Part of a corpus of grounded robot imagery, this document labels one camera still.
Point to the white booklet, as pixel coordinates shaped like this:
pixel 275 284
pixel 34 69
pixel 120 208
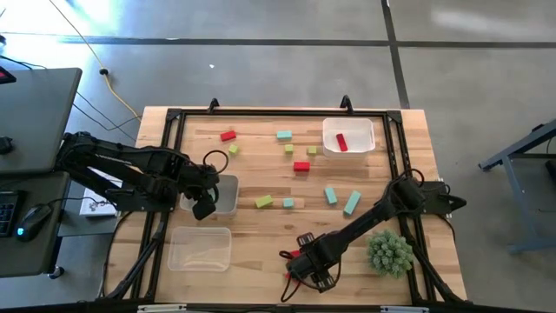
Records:
pixel 93 208

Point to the small green cube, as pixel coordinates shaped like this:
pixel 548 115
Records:
pixel 233 149
pixel 312 150
pixel 289 148

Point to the artificial green plant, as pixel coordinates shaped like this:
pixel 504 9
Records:
pixel 391 254

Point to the black desk device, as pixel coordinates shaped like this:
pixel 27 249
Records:
pixel 5 145

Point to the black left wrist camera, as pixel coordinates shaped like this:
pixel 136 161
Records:
pixel 204 209

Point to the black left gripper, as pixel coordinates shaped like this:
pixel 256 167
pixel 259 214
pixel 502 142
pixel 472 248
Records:
pixel 202 180

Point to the blue-grey metal table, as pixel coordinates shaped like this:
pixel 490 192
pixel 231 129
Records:
pixel 521 226

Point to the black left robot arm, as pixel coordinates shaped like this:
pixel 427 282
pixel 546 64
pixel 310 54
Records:
pixel 130 158

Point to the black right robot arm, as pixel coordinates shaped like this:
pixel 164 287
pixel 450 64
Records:
pixel 369 217

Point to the green rectangular block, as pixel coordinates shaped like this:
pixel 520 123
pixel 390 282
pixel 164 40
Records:
pixel 263 201

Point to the black desk gadget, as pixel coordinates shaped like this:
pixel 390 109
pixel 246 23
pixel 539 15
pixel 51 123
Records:
pixel 6 77

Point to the black computer mouse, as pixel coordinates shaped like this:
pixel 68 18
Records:
pixel 32 221

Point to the white bracket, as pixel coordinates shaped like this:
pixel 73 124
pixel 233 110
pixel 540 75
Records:
pixel 160 308
pixel 404 309

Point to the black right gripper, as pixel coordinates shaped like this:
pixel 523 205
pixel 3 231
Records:
pixel 310 263

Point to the clear plastic bin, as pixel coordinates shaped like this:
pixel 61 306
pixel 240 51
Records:
pixel 200 250

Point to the clear bin top right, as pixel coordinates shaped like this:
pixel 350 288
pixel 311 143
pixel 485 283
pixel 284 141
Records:
pixel 360 130

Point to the black aluminium table frame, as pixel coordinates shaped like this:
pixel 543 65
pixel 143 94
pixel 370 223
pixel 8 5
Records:
pixel 282 112

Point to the teal rectangular block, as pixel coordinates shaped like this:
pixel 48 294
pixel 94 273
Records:
pixel 284 135
pixel 330 195

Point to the long teal block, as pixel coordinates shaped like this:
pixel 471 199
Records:
pixel 351 203

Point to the black keyboard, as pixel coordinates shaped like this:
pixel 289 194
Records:
pixel 6 213

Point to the black frame clamp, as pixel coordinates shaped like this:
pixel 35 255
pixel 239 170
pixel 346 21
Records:
pixel 346 103
pixel 213 104

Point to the dark grey desk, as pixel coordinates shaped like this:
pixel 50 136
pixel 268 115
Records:
pixel 39 261

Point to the small teal cube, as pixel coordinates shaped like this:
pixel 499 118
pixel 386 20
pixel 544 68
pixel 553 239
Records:
pixel 288 203

